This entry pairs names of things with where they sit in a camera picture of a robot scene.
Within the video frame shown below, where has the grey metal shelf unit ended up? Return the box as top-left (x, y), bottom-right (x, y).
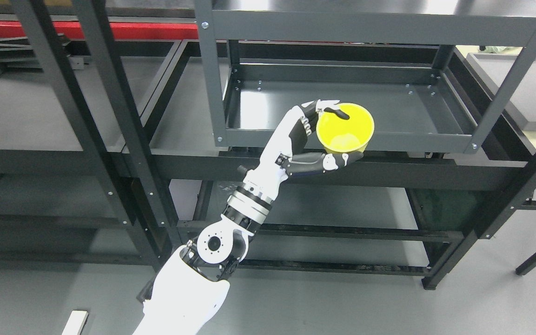
top-left (195, 0), bottom-right (536, 154)

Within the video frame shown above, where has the yellow plastic cup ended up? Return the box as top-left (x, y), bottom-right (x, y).
top-left (316, 103), bottom-right (375, 154)

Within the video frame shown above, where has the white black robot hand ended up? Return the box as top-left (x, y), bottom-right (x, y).
top-left (237, 100), bottom-right (365, 204)

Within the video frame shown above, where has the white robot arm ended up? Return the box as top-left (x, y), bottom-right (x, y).
top-left (134, 178), bottom-right (281, 335)

